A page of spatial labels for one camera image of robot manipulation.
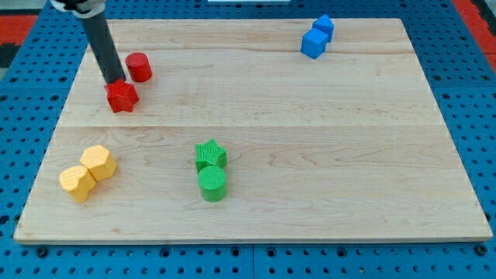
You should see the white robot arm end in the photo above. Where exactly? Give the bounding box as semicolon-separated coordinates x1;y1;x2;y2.
50;0;106;19

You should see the yellow hexagon block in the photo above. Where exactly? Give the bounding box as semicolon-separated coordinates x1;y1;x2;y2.
80;145;117;181

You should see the yellow heart block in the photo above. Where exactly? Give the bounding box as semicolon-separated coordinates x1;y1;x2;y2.
59;165;96;203

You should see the light wooden board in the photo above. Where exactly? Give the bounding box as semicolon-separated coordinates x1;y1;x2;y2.
14;19;493;245

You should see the green star block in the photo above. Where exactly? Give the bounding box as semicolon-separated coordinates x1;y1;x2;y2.
195;139;228;172

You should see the green cylinder block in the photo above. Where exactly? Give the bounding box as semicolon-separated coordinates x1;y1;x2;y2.
198;166;227;202

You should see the blue cube block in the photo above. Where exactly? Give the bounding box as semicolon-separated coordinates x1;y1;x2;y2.
301;28;329;59

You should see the red cylinder block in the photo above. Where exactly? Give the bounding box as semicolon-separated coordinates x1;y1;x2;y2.
125;52;153;82

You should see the red star block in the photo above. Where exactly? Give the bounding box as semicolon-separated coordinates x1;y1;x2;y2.
105;79;139;113

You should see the blue pentagon block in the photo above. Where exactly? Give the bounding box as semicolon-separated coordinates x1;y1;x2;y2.
312;14;335;42

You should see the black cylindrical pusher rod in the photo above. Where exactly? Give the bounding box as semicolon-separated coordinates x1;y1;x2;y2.
81;12;126;84

